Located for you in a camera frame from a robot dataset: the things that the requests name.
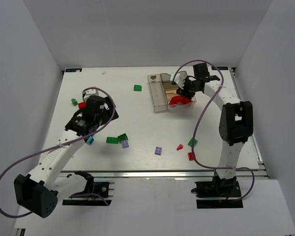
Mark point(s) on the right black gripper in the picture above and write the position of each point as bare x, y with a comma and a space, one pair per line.
187, 91

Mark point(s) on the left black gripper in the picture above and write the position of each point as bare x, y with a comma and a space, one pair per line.
109, 111

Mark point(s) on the red square lego brick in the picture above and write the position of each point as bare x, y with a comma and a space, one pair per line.
190, 156

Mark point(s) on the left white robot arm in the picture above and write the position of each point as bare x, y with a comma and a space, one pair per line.
40, 190

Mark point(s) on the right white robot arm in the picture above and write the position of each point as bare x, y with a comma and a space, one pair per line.
236, 121

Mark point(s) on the clear front container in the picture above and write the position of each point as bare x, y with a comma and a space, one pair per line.
171, 93

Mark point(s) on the green flat lego plate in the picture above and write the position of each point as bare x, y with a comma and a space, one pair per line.
112, 140

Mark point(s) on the dark smoked container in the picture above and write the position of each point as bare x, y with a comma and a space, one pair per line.
165, 77

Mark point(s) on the clear long narrow container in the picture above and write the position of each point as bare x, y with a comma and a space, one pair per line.
157, 92

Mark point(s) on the cyan lego brick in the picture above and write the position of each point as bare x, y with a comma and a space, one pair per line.
90, 140

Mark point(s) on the dark green lego brick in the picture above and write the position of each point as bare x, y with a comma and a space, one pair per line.
122, 137

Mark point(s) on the purple lego left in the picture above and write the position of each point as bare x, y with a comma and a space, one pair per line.
125, 144

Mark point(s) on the purple lego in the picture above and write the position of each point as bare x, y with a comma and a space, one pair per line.
125, 144
158, 150

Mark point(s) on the small green lego far left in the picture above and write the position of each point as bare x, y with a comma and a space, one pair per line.
74, 101

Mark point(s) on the green curved lego brick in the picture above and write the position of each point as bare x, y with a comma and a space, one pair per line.
137, 88

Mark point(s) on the blue label right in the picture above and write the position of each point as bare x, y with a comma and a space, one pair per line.
219, 68

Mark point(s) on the blue label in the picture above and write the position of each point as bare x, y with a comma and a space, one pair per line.
219, 68
73, 70

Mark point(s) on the green square lego right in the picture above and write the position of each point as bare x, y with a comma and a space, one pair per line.
192, 142

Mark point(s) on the blue label left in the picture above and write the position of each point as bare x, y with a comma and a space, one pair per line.
73, 70

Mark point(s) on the purple lego centre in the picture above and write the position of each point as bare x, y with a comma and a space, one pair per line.
158, 150

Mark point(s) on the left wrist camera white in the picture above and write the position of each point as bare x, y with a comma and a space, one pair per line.
89, 92

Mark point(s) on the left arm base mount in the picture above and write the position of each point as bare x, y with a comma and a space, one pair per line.
95, 193

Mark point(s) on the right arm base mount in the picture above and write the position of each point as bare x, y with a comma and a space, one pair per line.
207, 197

